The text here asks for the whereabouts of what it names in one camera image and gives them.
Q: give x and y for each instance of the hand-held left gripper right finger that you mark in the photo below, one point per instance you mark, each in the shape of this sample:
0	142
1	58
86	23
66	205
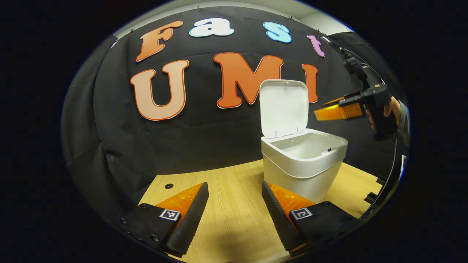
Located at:
276	219

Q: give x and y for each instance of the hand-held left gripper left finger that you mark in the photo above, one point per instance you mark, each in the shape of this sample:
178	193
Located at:
192	219

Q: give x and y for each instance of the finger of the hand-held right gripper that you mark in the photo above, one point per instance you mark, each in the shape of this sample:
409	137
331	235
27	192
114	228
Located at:
351	98
343	111

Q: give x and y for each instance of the white desktop garbage bin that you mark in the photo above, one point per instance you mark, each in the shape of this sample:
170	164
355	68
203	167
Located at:
303	171

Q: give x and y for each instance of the wooden desktop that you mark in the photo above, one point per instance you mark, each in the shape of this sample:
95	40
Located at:
234	204

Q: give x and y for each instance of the black backdrop cloth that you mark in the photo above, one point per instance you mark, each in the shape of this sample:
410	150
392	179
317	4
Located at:
204	135

